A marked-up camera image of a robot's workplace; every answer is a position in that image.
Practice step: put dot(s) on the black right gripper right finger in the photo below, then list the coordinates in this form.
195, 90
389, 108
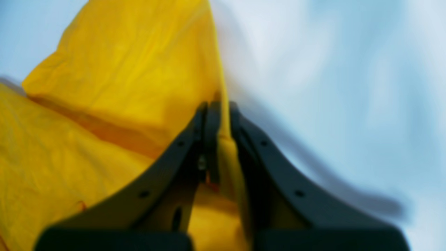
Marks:
289, 212

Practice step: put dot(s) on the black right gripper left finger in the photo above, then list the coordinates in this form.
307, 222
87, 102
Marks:
152, 213

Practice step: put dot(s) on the yellow T-shirt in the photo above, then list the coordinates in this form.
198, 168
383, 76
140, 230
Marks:
124, 81

